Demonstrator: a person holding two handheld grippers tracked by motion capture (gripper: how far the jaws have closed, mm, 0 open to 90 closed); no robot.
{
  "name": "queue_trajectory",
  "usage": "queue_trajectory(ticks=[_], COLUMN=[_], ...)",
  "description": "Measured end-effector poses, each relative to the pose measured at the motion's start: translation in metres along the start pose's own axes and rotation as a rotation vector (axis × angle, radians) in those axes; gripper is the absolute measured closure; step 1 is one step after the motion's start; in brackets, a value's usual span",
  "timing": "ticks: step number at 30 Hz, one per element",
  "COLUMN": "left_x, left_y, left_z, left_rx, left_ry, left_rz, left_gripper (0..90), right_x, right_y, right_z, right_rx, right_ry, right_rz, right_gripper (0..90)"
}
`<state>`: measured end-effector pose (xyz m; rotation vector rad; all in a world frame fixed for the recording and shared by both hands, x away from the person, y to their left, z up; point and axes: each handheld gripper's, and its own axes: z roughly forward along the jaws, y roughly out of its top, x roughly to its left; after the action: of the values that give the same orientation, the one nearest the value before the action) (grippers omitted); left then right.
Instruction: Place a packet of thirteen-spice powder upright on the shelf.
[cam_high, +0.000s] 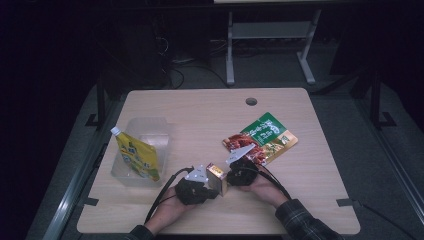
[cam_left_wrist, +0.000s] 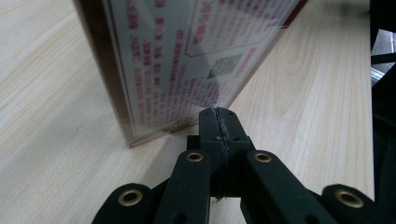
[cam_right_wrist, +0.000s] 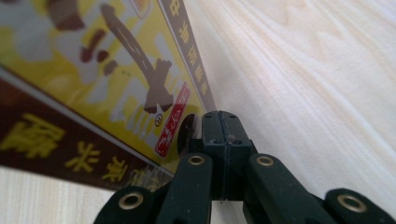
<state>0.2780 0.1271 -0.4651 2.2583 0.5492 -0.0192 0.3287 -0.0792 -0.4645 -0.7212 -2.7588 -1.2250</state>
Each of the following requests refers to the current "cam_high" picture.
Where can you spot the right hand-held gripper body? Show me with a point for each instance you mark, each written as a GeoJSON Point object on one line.
{"type": "Point", "coordinates": [241, 171]}

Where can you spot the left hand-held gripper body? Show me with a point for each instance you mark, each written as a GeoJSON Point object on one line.
{"type": "Point", "coordinates": [191, 191]}

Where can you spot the small pink box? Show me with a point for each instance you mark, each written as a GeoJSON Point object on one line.
{"type": "Point", "coordinates": [216, 180]}

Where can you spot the yellow spouted pouch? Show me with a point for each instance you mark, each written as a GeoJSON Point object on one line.
{"type": "Point", "coordinates": [138, 155]}

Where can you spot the clear plastic container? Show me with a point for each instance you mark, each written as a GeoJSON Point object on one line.
{"type": "Point", "coordinates": [156, 133]}

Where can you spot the person's right hand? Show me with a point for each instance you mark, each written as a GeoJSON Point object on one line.
{"type": "Point", "coordinates": [266, 190]}

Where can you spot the person's left hand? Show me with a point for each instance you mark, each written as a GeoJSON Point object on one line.
{"type": "Point", "coordinates": [166, 213]}

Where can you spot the green and red food packet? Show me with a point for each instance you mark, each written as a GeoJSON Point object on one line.
{"type": "Point", "coordinates": [270, 136]}

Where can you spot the black metal stand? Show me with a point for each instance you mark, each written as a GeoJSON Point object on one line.
{"type": "Point", "coordinates": [100, 100]}
{"type": "Point", "coordinates": [376, 100]}

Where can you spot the grey table bracket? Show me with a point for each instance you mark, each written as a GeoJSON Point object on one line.
{"type": "Point", "coordinates": [348, 202]}
{"type": "Point", "coordinates": [90, 201]}

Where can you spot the aluminium floor rail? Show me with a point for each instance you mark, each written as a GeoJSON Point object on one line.
{"type": "Point", "coordinates": [396, 173]}
{"type": "Point", "coordinates": [66, 203]}

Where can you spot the white metal desk frame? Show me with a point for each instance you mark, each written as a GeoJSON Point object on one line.
{"type": "Point", "coordinates": [266, 30]}

